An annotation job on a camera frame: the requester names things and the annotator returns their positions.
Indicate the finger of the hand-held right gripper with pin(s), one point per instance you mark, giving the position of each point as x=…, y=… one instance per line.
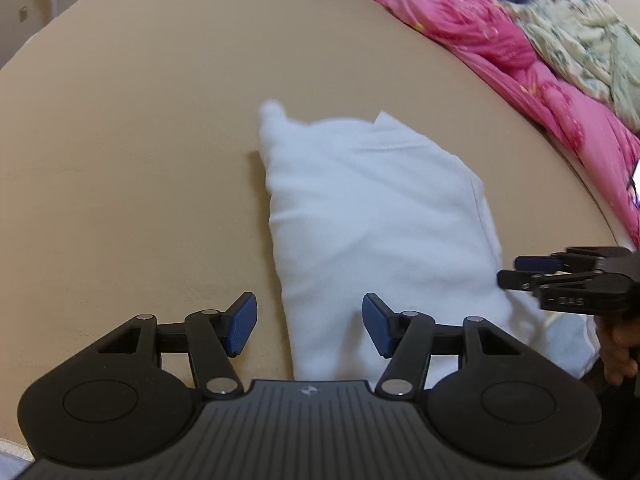
x=532, y=262
x=517, y=280

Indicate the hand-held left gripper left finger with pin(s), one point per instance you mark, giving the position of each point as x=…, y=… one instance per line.
x=241, y=322

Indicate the person's right hand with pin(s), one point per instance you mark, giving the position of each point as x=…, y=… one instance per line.
x=617, y=347

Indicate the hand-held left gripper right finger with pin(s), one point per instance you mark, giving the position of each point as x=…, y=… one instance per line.
x=376, y=322

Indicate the pink printed blanket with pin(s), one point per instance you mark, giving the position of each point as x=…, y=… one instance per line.
x=480, y=35

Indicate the white shirt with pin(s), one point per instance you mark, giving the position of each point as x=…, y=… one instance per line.
x=375, y=210

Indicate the pale floral blanket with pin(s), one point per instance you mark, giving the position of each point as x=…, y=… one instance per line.
x=585, y=40

